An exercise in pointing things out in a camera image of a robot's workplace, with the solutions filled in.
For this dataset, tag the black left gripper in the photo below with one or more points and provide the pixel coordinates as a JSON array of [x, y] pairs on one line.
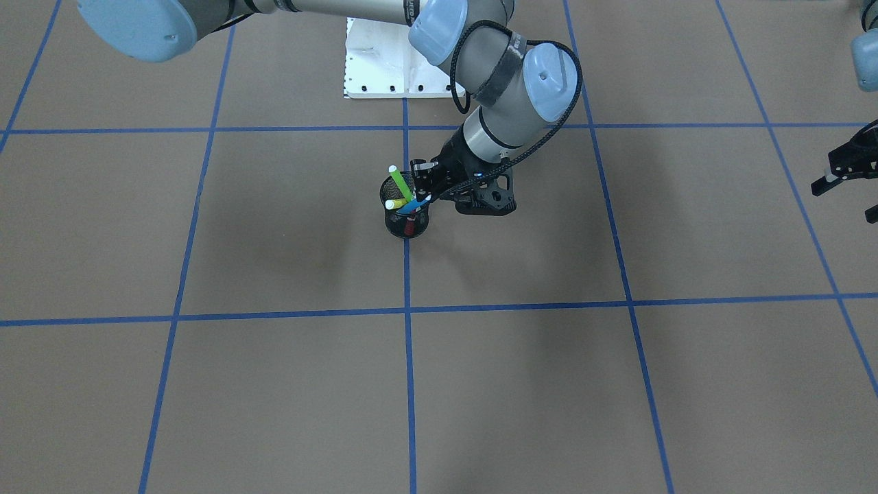
[[852, 158]]

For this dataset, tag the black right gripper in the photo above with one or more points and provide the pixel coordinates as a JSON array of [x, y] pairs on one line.
[[451, 167]]

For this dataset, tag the blue marker pen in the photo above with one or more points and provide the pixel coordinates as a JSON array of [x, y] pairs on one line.
[[412, 207]]

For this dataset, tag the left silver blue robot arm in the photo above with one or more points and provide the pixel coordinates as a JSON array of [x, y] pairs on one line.
[[864, 55]]

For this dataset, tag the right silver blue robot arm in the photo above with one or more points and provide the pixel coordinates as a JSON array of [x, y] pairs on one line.
[[515, 92]]

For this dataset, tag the green marker pen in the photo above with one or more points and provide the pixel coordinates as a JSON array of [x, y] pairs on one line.
[[400, 182]]

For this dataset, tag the black mesh pen cup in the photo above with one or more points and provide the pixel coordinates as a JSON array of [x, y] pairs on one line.
[[401, 226]]

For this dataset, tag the yellow marker pen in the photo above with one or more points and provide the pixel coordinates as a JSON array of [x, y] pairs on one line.
[[395, 204]]

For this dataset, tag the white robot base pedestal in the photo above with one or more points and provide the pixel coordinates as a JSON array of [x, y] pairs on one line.
[[381, 63]]

